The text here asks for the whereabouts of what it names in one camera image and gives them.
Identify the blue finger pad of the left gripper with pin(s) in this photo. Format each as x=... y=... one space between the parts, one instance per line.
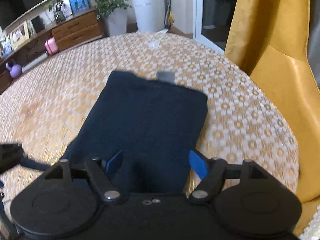
x=32 y=164

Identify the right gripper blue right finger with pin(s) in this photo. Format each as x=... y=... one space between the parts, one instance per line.
x=199 y=163

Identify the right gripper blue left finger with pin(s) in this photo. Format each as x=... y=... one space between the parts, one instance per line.
x=114 y=164

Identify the navy blue t-shirt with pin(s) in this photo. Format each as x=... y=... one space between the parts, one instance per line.
x=154 y=123

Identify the floral lace table cover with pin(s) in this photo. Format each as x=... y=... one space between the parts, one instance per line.
x=46 y=108

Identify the purple kettlebell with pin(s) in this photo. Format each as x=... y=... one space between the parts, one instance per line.
x=14 y=69

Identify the white flat device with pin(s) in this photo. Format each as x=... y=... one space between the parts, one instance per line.
x=35 y=62

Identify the white clothing tag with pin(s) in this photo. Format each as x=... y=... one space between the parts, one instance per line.
x=165 y=76

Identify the pink case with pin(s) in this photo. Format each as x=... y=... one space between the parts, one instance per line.
x=51 y=46

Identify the framed photo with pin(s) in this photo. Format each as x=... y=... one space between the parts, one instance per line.
x=19 y=35

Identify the black speaker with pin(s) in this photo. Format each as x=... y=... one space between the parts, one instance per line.
x=38 y=24

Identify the wooden tv cabinet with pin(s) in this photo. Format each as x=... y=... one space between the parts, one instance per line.
x=78 y=29

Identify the yellow armchair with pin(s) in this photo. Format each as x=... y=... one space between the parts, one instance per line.
x=268 y=40

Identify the potted green plant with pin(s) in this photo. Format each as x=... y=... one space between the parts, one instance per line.
x=112 y=14

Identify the small potted plant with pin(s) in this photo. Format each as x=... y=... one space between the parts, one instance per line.
x=56 y=7

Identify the blue picture board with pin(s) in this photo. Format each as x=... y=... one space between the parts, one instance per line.
x=78 y=5

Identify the white tower air conditioner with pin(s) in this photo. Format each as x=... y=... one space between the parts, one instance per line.
x=150 y=15

